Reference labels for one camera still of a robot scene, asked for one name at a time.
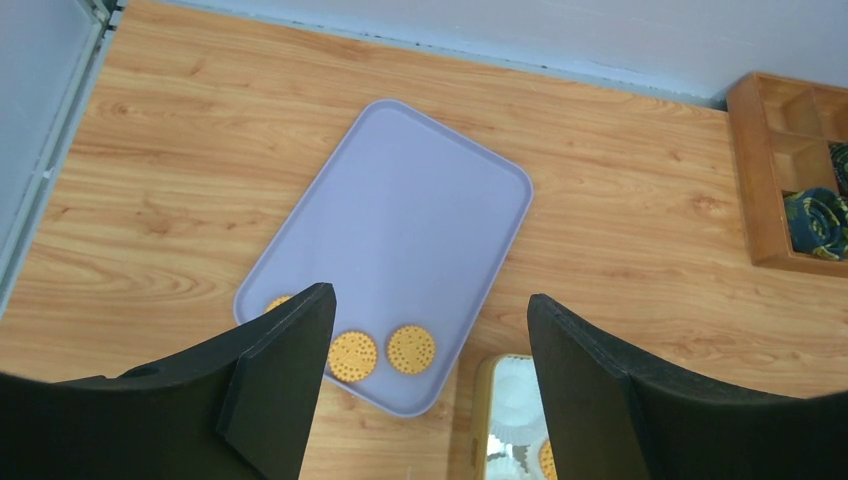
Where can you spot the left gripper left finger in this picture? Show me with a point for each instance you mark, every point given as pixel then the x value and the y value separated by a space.
pixel 237 406

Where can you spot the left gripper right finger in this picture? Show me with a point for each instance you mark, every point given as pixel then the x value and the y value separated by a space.
pixel 616 411

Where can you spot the round yellow cookie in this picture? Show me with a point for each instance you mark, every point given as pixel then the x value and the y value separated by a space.
pixel 352 356
pixel 546 461
pixel 277 302
pixel 411 349

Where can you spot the gold square cookie tin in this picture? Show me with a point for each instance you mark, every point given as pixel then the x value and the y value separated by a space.
pixel 480 423

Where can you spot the lavender plastic tray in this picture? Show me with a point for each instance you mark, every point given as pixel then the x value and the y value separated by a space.
pixel 410 222

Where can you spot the white paper cup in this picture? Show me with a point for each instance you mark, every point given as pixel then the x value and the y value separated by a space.
pixel 517 414
pixel 506 461

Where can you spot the dark rolled sock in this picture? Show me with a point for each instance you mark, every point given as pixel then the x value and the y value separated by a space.
pixel 817 223
pixel 839 158

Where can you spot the wooden compartment organizer box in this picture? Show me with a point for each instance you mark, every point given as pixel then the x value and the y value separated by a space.
pixel 782 129

